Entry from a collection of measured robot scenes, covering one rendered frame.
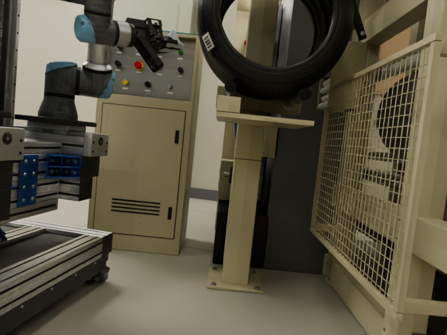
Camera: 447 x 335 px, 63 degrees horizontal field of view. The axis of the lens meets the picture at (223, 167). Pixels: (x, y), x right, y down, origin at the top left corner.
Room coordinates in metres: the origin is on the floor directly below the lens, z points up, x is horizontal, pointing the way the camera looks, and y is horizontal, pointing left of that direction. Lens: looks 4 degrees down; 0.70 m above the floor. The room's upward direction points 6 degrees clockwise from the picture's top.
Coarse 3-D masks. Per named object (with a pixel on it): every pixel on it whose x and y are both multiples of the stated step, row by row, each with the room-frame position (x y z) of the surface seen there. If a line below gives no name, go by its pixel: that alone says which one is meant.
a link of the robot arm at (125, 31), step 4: (120, 24) 1.11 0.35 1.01; (124, 24) 1.13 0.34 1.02; (128, 24) 1.14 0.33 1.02; (120, 28) 1.11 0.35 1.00; (124, 28) 1.12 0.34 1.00; (128, 28) 1.13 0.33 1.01; (120, 32) 1.11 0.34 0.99; (124, 32) 1.12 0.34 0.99; (128, 32) 1.13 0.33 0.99; (120, 36) 1.11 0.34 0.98; (124, 36) 1.12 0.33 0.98; (128, 36) 1.13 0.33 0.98; (120, 40) 1.12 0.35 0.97; (124, 40) 1.13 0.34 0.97; (128, 40) 1.13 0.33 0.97; (116, 44) 1.17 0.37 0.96; (120, 44) 1.13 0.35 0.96; (124, 44) 1.14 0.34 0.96; (128, 44) 1.14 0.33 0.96
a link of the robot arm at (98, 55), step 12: (96, 48) 1.45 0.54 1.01; (108, 48) 1.49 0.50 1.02; (96, 60) 1.47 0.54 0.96; (108, 60) 1.52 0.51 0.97; (84, 72) 1.49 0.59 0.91; (96, 72) 1.48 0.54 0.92; (108, 72) 1.51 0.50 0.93; (84, 84) 1.49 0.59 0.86; (96, 84) 1.50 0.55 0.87; (108, 84) 1.51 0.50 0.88; (96, 96) 1.54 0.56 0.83; (108, 96) 1.55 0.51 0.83
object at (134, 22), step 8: (136, 24) 1.18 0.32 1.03; (144, 24) 1.20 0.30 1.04; (152, 24) 1.19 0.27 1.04; (160, 24) 1.21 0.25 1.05; (136, 32) 1.18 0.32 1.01; (144, 32) 1.19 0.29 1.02; (152, 32) 1.18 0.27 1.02; (160, 32) 1.22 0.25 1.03; (152, 40) 1.18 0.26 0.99; (160, 48) 1.23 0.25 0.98
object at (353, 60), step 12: (348, 48) 1.68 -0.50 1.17; (360, 48) 1.68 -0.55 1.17; (348, 60) 1.68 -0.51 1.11; (360, 60) 1.68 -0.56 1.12; (336, 72) 1.67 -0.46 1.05; (348, 72) 1.68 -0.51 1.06; (324, 84) 1.84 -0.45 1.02; (348, 84) 1.68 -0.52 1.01; (324, 96) 1.81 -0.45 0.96; (336, 96) 1.68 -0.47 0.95; (324, 108) 1.86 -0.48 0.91; (336, 108) 1.86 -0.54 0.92
